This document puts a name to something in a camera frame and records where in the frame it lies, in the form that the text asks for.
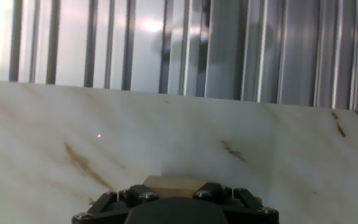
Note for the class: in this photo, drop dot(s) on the small wooden block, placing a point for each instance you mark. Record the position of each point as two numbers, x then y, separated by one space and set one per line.
176 185

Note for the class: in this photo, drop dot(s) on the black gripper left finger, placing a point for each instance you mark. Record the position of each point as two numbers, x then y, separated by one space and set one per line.
110 207

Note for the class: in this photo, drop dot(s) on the marble pattern mat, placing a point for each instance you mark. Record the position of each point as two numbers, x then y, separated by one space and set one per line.
166 140

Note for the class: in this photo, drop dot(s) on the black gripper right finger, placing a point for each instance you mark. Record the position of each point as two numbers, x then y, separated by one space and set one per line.
244 205

